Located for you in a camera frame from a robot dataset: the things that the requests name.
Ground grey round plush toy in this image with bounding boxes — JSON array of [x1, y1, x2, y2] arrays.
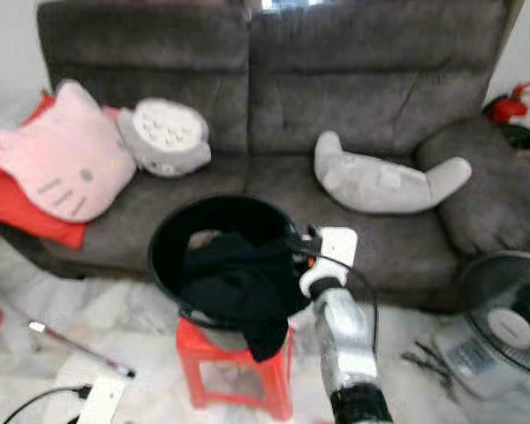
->
[[117, 97, 213, 178]]

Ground brown garment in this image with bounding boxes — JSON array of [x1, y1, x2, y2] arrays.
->
[[190, 230, 222, 250]]

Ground silver metal clothes rack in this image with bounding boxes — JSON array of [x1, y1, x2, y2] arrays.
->
[[0, 283, 135, 379]]

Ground red plastic stool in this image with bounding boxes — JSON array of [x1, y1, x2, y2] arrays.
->
[[175, 316, 294, 420]]

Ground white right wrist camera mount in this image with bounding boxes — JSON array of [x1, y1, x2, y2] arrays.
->
[[299, 227, 359, 299]]

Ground dark grey fabric sofa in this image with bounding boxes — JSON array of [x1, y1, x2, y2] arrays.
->
[[0, 0, 530, 314]]

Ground red cushion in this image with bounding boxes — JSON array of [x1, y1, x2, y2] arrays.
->
[[0, 93, 87, 250]]

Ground pink cat face pillow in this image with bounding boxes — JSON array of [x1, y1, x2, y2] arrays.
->
[[0, 79, 138, 223]]

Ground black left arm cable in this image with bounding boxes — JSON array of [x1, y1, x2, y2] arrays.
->
[[2, 384, 94, 424]]

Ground grey standing fan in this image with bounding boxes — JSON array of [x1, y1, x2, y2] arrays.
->
[[433, 250, 530, 398]]

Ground grey long cat plush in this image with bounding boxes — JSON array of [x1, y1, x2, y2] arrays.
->
[[314, 130, 473, 215]]

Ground black garment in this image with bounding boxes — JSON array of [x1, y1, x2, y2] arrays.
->
[[178, 231, 312, 363]]

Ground black plastic bucket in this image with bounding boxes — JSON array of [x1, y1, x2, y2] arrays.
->
[[148, 194, 314, 352]]

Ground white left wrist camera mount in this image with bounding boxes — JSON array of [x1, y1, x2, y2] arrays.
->
[[78, 375, 126, 424]]

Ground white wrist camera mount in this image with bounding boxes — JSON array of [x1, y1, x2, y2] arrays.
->
[[78, 375, 126, 424], [299, 227, 359, 299]]

